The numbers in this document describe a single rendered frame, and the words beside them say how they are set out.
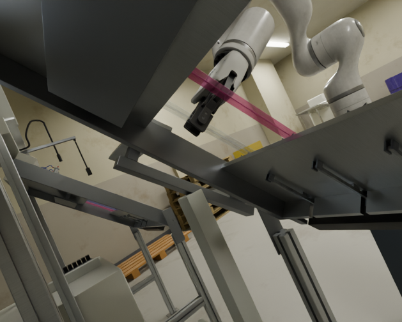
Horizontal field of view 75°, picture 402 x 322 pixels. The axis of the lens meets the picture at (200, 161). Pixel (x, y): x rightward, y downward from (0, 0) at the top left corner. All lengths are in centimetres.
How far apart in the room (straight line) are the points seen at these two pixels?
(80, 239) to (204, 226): 341
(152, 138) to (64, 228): 361
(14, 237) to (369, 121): 51
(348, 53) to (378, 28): 848
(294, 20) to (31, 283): 96
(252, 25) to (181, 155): 30
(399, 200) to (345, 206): 9
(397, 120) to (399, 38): 904
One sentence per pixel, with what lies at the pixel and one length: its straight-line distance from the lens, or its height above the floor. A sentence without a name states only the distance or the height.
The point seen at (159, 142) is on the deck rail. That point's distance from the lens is 52.
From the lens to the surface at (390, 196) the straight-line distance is 52.
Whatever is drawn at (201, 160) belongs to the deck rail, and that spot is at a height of 89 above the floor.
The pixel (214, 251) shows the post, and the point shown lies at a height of 64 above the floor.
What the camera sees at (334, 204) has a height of 70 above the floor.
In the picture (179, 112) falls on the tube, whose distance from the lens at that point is 45.
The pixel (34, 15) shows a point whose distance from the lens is 42.
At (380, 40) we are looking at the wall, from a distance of 945.
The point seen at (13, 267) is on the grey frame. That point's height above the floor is 86.
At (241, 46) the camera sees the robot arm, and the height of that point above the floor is 105.
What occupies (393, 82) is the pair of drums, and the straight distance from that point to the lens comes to 807.
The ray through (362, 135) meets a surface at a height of 82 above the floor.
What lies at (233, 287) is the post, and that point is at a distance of 85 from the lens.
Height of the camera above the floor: 87
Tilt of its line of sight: 1 degrees up
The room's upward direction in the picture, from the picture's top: 25 degrees counter-clockwise
